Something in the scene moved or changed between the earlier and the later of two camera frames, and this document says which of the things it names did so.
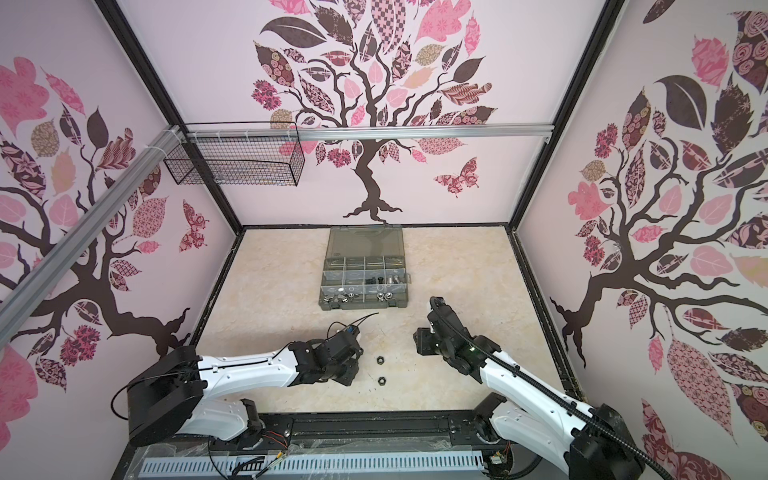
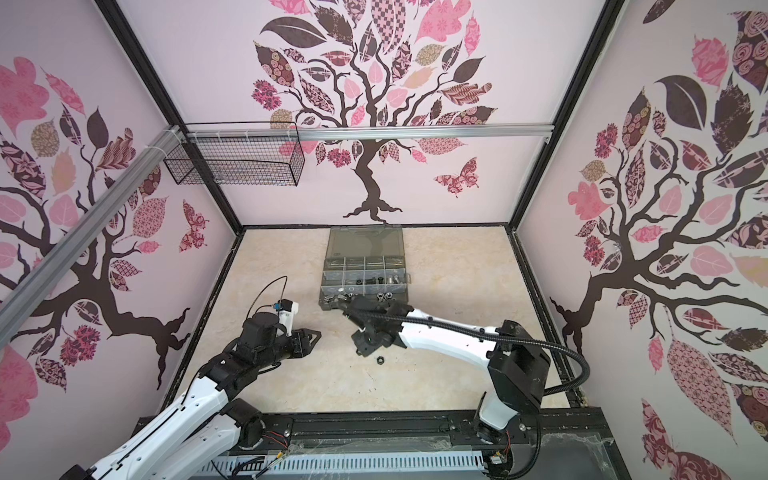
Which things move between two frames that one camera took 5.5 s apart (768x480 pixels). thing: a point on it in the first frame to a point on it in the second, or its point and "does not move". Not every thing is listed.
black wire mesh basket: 243,153 does not move
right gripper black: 422,340 to 364,349
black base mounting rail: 464,429 does not move
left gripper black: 352,371 to 300,338
